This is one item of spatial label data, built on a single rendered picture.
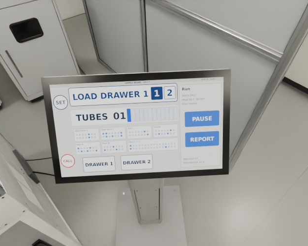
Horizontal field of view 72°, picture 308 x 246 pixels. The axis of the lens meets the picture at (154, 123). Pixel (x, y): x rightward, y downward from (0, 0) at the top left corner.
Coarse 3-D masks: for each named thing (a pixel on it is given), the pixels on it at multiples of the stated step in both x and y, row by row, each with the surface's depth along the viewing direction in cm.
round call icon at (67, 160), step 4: (60, 156) 62; (64, 156) 62; (68, 156) 62; (72, 156) 62; (60, 160) 62; (64, 160) 62; (68, 160) 62; (72, 160) 62; (64, 164) 62; (68, 164) 62; (72, 164) 62
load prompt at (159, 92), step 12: (144, 84) 59; (156, 84) 59; (168, 84) 59; (72, 96) 59; (84, 96) 59; (96, 96) 59; (108, 96) 59; (120, 96) 59; (132, 96) 59; (144, 96) 59; (156, 96) 59; (168, 96) 59
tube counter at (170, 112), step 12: (120, 108) 60; (132, 108) 60; (144, 108) 60; (156, 108) 60; (168, 108) 60; (120, 120) 60; (132, 120) 60; (144, 120) 60; (156, 120) 60; (168, 120) 61
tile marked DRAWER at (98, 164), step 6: (102, 156) 62; (108, 156) 62; (114, 156) 62; (84, 162) 62; (90, 162) 62; (96, 162) 62; (102, 162) 62; (108, 162) 62; (114, 162) 62; (84, 168) 62; (90, 168) 62; (96, 168) 63; (102, 168) 63; (108, 168) 63; (114, 168) 63
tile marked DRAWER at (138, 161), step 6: (120, 156) 62; (126, 156) 62; (132, 156) 62; (138, 156) 62; (144, 156) 62; (150, 156) 62; (126, 162) 62; (132, 162) 62; (138, 162) 63; (144, 162) 63; (150, 162) 63; (126, 168) 63; (132, 168) 63; (138, 168) 63; (144, 168) 63; (150, 168) 63
